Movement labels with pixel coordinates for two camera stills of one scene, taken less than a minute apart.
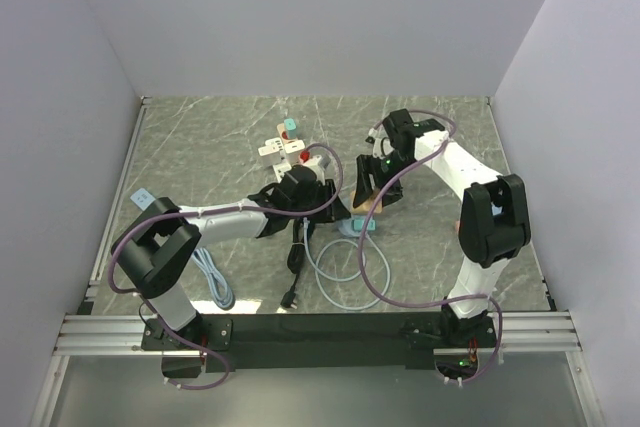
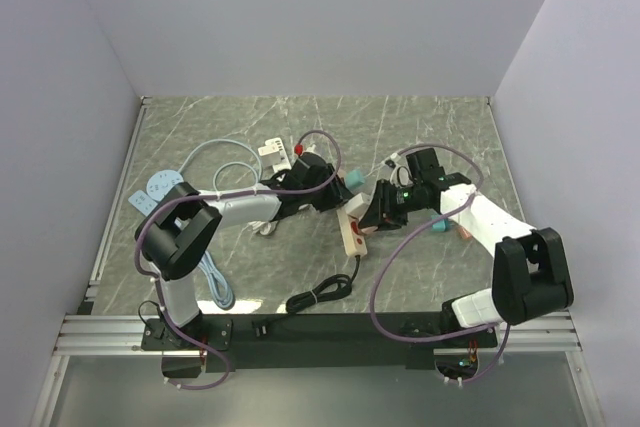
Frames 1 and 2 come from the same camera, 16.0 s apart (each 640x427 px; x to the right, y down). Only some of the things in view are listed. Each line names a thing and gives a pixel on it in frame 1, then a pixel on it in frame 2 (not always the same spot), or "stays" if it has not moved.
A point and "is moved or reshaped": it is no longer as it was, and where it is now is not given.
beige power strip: (284, 138) -> (354, 239)
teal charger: (358, 224) is moved or reshaped
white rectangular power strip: (143, 199) stays
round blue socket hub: (345, 226) -> (161, 182)
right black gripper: (364, 186) -> (383, 213)
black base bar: (311, 342) stays
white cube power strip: (272, 153) stays
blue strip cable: (222, 290) stays
